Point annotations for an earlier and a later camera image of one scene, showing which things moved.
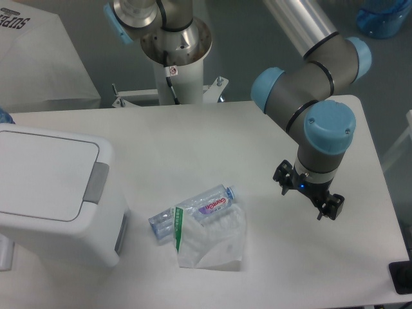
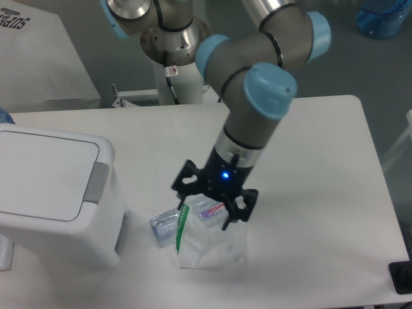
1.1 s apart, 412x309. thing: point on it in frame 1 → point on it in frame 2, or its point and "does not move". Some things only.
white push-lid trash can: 61,202 does not move
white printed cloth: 40,67 does not move
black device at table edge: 401,275 does not move
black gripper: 333,206 → 222,177
